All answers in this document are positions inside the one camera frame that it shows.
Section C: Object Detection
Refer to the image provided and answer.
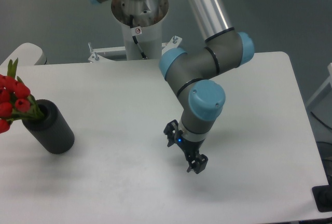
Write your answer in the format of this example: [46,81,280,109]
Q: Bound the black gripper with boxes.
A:
[163,120,208,174]

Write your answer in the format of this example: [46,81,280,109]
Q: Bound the red tulip bouquet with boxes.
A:
[1,59,45,133]

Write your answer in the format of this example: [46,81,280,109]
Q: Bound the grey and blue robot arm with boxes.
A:
[91,0,255,173]

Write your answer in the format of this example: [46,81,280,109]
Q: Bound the dark grey ribbed vase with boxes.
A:
[22,100,75,154]

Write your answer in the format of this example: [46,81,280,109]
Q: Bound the black clamp at table corner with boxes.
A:
[312,185,331,213]

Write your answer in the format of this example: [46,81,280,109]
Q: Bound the white chair seat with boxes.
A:
[1,43,49,68]

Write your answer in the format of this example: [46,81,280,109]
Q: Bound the white pedestal base frame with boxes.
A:
[88,35,183,63]

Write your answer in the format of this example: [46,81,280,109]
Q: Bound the black pedestal cable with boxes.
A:
[129,14,148,60]

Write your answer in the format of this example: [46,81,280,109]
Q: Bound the black cable on floor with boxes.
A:
[310,111,332,129]

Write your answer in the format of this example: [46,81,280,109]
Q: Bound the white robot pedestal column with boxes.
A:
[111,0,169,59]

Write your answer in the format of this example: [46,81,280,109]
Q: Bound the white frame at right edge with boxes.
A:
[305,63,331,109]

